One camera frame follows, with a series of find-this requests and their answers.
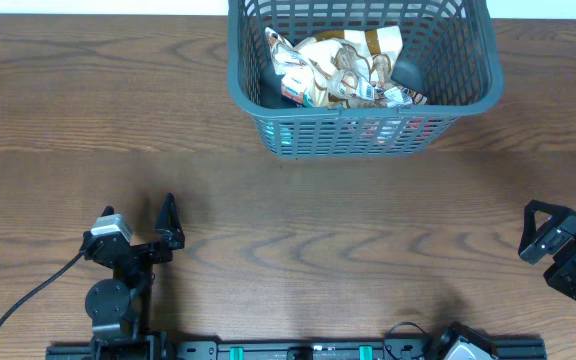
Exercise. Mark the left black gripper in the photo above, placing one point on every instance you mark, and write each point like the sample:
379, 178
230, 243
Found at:
168, 232

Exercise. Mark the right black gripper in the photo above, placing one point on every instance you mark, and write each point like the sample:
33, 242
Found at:
563, 236

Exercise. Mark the teal snack packet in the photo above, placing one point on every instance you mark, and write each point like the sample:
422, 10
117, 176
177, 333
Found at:
278, 134

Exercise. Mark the orange pasta packet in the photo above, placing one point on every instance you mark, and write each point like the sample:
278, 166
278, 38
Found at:
412, 97

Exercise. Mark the tissue multipack box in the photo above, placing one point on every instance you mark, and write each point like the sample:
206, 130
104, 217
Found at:
297, 86

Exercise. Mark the grey plastic basket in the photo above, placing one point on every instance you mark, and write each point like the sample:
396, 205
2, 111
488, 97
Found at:
449, 55

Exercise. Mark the beige snack bag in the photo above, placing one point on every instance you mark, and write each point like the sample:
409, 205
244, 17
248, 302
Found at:
384, 40
285, 58

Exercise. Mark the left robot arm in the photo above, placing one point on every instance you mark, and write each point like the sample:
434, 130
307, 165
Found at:
119, 306

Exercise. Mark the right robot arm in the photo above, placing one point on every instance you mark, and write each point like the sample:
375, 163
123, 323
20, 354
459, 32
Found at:
550, 229

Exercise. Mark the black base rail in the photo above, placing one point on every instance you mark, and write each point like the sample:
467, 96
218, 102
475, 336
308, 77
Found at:
209, 350

